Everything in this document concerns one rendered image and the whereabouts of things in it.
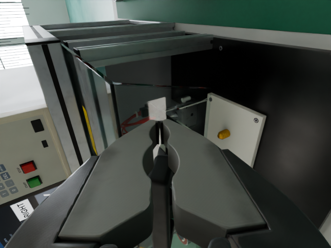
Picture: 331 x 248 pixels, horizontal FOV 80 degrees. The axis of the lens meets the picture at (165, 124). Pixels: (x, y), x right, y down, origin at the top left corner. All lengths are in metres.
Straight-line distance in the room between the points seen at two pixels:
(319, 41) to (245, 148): 0.23
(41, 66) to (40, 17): 6.31
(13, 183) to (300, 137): 0.53
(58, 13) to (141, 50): 6.35
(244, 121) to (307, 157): 0.12
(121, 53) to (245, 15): 0.24
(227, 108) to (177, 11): 0.30
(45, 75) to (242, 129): 0.38
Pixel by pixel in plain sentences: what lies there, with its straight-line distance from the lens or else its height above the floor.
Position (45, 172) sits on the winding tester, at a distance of 0.48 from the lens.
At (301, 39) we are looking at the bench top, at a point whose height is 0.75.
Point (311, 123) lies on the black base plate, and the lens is 0.39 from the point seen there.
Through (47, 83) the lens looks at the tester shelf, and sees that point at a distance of 0.37.
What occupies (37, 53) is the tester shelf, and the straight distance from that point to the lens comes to 0.36.
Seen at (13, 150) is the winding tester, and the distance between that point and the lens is 0.45.
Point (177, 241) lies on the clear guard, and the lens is 0.29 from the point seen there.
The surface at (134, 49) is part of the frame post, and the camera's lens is 0.38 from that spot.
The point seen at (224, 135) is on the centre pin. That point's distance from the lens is 0.47.
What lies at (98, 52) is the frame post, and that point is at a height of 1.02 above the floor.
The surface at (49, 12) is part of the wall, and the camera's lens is 6.69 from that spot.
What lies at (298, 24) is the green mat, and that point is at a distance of 0.40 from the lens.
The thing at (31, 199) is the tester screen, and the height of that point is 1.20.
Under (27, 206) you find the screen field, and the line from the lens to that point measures 0.53.
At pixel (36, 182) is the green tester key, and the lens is 0.48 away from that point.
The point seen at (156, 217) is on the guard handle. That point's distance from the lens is 0.20.
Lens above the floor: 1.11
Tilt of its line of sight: 27 degrees down
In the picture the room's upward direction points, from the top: 109 degrees counter-clockwise
